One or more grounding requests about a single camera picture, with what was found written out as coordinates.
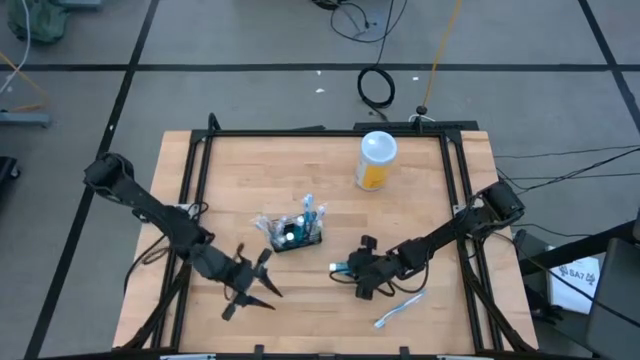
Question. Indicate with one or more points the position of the purple toothbrush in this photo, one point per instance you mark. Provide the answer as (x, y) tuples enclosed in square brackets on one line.
[(280, 226)]

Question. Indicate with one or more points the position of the green fabric bag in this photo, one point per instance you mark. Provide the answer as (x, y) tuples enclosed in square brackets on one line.
[(40, 20)]

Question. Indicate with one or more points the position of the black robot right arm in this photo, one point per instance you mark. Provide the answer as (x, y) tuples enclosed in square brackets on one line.
[(450, 232)]

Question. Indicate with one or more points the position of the black round knob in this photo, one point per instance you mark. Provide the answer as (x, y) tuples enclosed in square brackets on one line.
[(422, 109)]

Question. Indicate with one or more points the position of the dark grey chair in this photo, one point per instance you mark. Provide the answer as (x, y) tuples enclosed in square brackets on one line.
[(615, 300)]

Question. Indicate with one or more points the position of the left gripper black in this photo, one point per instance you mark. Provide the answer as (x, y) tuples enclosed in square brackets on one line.
[(225, 272)]

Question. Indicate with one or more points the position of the white yellow wipes canister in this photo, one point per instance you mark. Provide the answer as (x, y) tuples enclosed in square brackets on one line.
[(377, 150)]

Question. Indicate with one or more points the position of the black caster base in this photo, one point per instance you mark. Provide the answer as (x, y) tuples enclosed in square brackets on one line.
[(7, 170)]

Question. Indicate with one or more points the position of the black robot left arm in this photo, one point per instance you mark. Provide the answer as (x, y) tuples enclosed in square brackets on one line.
[(160, 215)]

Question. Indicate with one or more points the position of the grey stand foot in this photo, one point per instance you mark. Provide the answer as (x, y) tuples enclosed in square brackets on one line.
[(25, 119)]

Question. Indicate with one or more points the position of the black desk beam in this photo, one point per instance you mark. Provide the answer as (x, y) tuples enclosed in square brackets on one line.
[(575, 248)]

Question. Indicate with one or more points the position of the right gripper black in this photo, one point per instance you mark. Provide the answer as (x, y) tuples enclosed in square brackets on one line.
[(372, 267)]

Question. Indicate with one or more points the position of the white printed box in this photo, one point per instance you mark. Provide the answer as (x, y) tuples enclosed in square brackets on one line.
[(575, 285)]

